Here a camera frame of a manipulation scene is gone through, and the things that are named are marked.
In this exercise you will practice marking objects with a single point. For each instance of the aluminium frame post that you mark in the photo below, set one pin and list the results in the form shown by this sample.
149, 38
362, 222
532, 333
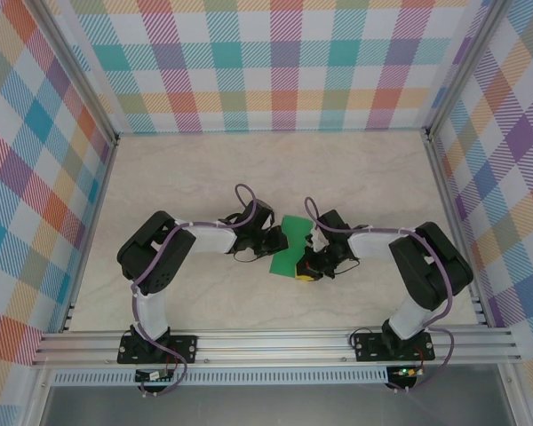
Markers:
464, 66
77, 71

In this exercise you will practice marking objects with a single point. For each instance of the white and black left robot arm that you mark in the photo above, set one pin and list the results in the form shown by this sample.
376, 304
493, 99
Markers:
153, 310

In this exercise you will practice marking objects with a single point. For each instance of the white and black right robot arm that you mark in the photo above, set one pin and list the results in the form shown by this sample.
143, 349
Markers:
408, 317

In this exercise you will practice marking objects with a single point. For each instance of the small black circuit board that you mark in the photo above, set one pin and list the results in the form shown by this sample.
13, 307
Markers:
153, 376

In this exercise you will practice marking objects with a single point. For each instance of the aluminium frame leg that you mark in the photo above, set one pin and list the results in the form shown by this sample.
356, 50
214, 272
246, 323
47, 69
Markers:
513, 399
37, 399

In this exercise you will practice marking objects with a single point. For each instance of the long aluminium mounting rail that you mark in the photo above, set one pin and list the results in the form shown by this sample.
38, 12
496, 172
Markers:
271, 348

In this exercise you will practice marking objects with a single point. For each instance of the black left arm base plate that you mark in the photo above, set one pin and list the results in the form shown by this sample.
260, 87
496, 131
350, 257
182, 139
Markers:
184, 348

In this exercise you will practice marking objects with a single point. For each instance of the small circuit board green light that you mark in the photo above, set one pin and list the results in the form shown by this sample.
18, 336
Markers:
406, 372

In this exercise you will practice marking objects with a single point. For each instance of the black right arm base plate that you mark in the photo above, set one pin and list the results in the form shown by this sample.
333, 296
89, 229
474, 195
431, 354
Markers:
368, 346

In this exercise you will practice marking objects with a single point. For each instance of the aluminium side rail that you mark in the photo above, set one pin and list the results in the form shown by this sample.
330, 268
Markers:
89, 239
457, 231

